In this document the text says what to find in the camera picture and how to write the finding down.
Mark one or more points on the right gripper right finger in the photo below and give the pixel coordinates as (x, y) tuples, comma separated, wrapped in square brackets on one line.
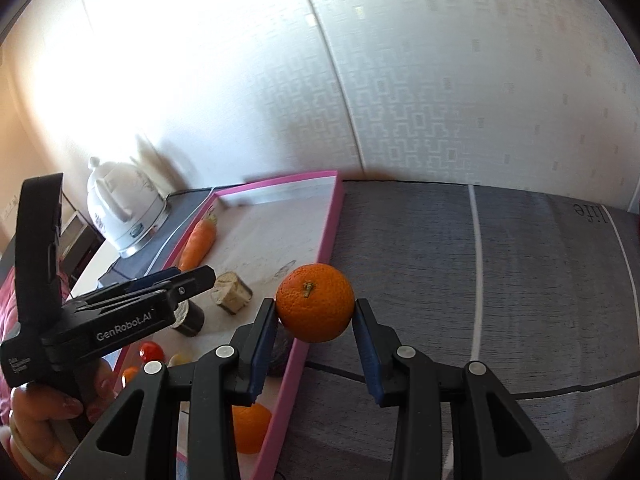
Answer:
[(493, 436)]

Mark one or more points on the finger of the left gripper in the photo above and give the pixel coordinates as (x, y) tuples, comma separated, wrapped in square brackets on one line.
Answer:
[(182, 286), (141, 283)]

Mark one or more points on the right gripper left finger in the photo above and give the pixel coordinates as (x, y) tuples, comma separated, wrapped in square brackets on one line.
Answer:
[(137, 436)]

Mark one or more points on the dark eggplant cylinder piece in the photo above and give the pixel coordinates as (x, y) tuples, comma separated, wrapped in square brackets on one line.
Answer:
[(189, 318)]

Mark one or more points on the orange carrot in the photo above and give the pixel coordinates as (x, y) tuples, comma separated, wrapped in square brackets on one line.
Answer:
[(200, 242)]

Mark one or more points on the pale cut eggplant piece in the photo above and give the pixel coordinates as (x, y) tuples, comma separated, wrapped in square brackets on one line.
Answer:
[(231, 293)]

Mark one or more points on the small orange fruit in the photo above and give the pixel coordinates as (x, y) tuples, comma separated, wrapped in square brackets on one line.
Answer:
[(128, 375)]

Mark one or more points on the red tomato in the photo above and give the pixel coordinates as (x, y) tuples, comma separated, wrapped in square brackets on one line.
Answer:
[(151, 351)]

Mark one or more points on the yellow brown kiwi fruit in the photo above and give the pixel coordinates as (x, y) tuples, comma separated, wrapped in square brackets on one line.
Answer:
[(180, 358)]

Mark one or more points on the large orange fruit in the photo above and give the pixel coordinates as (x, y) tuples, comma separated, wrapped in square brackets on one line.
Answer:
[(251, 424)]

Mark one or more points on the dark purple beet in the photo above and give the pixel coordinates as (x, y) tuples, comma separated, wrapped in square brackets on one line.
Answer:
[(280, 352)]

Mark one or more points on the orange with stem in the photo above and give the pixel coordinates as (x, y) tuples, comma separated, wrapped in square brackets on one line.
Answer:
[(315, 303)]

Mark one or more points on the left hand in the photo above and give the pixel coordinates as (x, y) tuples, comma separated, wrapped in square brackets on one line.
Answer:
[(38, 413)]

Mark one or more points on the red bed cover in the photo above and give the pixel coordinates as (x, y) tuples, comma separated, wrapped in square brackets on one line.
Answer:
[(8, 318)]

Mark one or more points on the white electric kettle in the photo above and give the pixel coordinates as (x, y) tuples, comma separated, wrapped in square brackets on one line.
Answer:
[(124, 205)]

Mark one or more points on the pink rimmed white tray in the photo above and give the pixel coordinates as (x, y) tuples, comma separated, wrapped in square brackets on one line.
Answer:
[(266, 229)]

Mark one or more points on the bedside cabinet with vase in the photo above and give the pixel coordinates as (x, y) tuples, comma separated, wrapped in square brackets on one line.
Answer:
[(78, 244)]

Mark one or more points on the grey patterned tablecloth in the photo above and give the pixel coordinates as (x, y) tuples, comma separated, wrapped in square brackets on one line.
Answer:
[(544, 289)]

